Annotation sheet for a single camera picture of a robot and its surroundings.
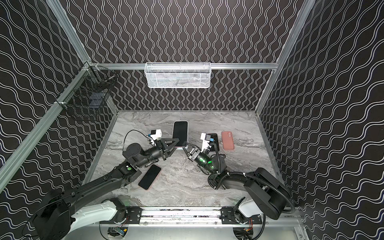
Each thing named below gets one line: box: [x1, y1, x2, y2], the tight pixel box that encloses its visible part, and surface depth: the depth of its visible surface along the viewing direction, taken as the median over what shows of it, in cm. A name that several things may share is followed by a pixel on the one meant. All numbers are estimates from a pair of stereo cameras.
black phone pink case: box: [138, 164, 162, 190], surface depth 88 cm
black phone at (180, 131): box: [172, 121, 188, 147], surface depth 73 cm
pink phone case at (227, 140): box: [221, 131, 235, 150], surface depth 107 cm
